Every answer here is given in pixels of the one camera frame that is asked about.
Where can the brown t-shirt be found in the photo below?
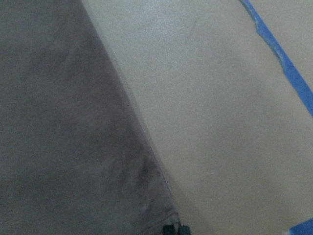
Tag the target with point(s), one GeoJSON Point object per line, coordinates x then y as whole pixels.
{"type": "Point", "coordinates": [73, 157]}

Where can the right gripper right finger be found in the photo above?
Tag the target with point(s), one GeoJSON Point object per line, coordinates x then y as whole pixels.
{"type": "Point", "coordinates": [184, 230]}

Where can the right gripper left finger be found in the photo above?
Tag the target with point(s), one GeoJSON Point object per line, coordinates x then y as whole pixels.
{"type": "Point", "coordinates": [169, 230]}

